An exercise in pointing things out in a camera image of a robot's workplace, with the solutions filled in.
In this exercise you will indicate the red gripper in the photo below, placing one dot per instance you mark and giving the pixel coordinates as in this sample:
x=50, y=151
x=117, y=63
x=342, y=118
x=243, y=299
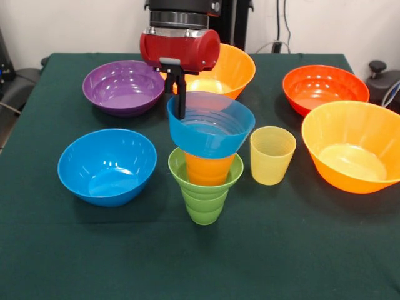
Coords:
x=179, y=51

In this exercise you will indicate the round blue plastic bowl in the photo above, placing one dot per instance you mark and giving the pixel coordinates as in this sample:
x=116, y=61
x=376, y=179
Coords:
x=106, y=175

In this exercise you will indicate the yellow plastic cup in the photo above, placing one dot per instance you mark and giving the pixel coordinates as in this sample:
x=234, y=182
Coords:
x=272, y=168

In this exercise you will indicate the black chair with knob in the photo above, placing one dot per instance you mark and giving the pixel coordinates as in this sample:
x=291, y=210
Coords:
x=384, y=81

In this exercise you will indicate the large orange plastic bowl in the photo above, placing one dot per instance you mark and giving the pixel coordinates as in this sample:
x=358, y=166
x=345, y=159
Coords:
x=350, y=156
x=234, y=68

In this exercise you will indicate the green plastic bowl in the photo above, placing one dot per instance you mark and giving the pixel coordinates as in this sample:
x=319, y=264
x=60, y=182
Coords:
x=178, y=168

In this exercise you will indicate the green plastic cup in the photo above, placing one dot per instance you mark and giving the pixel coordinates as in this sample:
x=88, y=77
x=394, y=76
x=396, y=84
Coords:
x=204, y=212

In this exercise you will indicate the black office chair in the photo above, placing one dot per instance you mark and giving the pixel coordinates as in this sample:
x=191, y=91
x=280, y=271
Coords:
x=22, y=78

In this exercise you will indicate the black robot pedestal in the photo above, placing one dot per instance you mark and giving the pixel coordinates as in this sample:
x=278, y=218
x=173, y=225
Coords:
x=234, y=22

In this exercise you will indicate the orange plastic cup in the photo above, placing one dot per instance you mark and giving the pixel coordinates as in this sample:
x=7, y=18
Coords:
x=207, y=170

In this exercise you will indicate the black computer case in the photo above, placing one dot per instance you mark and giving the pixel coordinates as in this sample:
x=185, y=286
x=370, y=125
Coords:
x=4, y=62

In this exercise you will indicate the shallow translucent blue bowl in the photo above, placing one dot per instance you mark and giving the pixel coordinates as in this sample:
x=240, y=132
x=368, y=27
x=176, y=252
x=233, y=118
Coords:
x=206, y=140

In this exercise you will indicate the dark green tablecloth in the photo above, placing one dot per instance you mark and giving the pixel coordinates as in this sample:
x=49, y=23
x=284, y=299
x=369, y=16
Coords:
x=250, y=250

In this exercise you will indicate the red plastic bowl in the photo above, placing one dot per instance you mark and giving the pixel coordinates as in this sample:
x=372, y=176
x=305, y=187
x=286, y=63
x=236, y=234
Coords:
x=325, y=87

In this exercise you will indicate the purple plastic bowl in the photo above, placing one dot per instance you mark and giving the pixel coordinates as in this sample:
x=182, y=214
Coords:
x=125, y=90

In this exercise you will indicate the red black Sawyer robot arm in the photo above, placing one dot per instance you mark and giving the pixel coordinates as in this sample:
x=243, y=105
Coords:
x=181, y=14

